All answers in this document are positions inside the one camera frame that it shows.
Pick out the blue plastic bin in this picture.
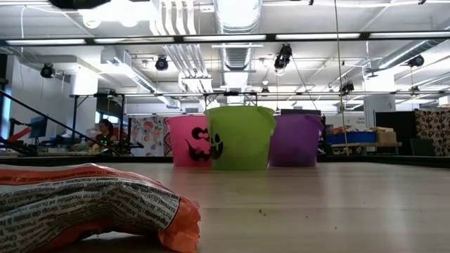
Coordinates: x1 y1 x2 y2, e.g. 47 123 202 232
326 131 378 145

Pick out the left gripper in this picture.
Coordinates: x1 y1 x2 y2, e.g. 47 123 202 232
49 0 112 10

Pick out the black chair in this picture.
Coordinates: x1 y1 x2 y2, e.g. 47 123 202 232
409 137 436 157

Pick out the polka dot curtain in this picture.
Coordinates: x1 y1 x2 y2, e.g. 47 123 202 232
414 108 450 157

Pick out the black beam with light bars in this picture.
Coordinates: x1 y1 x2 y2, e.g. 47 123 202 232
0 30 450 46

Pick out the black background rack frame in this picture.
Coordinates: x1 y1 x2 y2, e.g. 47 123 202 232
69 90 450 141

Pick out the green jack-o-lantern bucket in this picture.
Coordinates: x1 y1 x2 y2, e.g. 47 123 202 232
203 105 277 172

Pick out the computer monitor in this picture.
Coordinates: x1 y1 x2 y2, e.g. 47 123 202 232
28 115 49 139

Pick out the brown cardboard box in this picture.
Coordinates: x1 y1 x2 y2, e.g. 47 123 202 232
375 130 397 144

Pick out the red slanted bar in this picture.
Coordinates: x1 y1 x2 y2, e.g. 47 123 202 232
5 126 32 143

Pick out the pink jack-o-lantern bucket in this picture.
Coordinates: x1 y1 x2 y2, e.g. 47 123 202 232
165 114 214 168

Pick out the black cabinet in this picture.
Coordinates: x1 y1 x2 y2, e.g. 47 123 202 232
374 110 416 157

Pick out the thin hanging cord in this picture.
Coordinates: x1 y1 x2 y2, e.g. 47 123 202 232
333 0 349 156

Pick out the assorted candy pile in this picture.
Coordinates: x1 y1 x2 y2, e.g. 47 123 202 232
328 125 377 134

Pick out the wooden background table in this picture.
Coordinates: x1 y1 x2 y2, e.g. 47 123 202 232
330 141 404 155

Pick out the silver ventilation duct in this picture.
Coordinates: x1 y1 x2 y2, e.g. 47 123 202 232
214 0 263 71

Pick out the floral patterned cloth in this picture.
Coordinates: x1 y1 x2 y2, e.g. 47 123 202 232
130 115 169 157

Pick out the black slanted rod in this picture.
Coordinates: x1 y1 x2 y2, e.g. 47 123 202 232
0 89 122 157

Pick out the orange candy with ingredients label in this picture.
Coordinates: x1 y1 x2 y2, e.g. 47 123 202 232
0 162 202 253

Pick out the purple jack-o-lantern bucket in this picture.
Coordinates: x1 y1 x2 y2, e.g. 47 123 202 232
269 112 324 168

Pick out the person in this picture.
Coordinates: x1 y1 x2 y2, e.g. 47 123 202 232
86 118 119 155

